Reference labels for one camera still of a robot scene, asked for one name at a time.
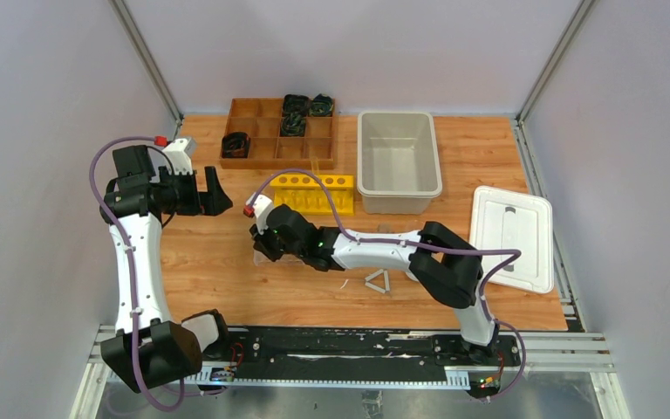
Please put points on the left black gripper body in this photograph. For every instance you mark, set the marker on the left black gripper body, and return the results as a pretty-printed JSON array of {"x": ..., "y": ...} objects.
[{"x": 194, "y": 193}]

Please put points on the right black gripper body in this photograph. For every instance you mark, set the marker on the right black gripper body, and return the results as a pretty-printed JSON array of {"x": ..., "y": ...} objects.
[{"x": 273, "y": 246}]

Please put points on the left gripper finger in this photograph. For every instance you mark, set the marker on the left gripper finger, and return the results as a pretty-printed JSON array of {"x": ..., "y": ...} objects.
[
  {"x": 215, "y": 202},
  {"x": 211, "y": 178}
]

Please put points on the clear glass test tube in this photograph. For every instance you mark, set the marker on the clear glass test tube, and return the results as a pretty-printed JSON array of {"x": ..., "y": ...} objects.
[{"x": 315, "y": 165}]

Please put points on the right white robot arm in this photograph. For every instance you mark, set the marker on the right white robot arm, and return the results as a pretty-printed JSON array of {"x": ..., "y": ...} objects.
[{"x": 447, "y": 266}]

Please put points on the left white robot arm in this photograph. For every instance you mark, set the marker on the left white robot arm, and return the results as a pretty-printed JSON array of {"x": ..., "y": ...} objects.
[{"x": 150, "y": 349}]

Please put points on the clear plastic tube rack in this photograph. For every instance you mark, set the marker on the clear plastic tube rack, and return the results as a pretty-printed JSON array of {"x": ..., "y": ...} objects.
[{"x": 259, "y": 259}]

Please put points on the yellow test tube rack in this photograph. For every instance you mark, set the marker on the yellow test tube rack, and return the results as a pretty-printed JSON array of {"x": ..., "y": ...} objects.
[{"x": 303, "y": 194}]

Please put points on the wooden compartment tray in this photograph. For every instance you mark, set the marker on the wooden compartment tray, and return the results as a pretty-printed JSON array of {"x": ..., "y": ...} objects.
[{"x": 275, "y": 133}]

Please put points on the small glass beaker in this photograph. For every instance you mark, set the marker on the small glass beaker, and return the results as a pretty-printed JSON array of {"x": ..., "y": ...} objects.
[{"x": 384, "y": 228}]

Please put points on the white clay triangle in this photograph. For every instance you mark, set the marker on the white clay triangle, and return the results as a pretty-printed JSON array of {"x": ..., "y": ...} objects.
[{"x": 378, "y": 281}]

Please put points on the beige plastic bin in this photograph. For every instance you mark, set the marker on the beige plastic bin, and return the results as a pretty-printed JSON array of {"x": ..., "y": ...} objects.
[{"x": 398, "y": 163}]

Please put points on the white plastic bin lid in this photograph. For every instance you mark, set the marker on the white plastic bin lid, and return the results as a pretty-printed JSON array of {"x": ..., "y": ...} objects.
[{"x": 504, "y": 219}]

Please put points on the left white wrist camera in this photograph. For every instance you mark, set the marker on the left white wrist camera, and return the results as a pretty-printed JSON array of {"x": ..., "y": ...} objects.
[{"x": 180, "y": 152}]

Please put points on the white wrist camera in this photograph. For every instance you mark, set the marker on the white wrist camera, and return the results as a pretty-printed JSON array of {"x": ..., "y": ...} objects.
[
  {"x": 261, "y": 206},
  {"x": 180, "y": 152}
]

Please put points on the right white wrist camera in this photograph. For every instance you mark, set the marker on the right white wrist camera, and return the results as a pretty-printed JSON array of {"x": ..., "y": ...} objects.
[{"x": 261, "y": 206}]

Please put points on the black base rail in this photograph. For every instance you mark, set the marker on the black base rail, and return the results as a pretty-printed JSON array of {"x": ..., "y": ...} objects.
[{"x": 359, "y": 356}]

